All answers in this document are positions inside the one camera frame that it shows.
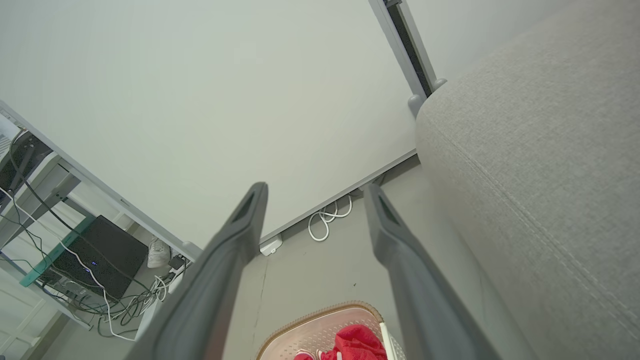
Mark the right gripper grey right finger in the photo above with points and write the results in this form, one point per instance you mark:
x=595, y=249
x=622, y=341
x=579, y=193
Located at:
x=420, y=300

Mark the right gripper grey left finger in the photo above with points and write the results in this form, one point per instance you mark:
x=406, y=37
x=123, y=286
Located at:
x=210, y=280

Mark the red white numbered jersey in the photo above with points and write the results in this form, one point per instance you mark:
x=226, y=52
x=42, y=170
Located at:
x=357, y=345

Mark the grey fabric couch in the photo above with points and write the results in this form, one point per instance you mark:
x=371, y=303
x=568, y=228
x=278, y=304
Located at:
x=540, y=175

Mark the white power strip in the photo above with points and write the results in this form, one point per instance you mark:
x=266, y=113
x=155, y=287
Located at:
x=176, y=280

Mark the black power adapter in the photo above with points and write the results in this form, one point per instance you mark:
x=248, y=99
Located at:
x=176, y=262

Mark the white shoe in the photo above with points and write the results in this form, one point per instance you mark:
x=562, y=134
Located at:
x=158, y=254

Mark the black computer tower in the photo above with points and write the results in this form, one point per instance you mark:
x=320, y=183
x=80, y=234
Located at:
x=107, y=250

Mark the white perforated laundry basket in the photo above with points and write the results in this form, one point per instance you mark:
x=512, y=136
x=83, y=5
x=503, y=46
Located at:
x=315, y=332

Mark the teal desk bar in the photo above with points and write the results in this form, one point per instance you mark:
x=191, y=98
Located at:
x=47, y=260

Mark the grey partition bottom rail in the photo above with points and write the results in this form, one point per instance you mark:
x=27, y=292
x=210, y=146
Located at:
x=300, y=216

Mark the wide grey partition post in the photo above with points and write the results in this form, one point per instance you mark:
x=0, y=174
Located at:
x=402, y=45

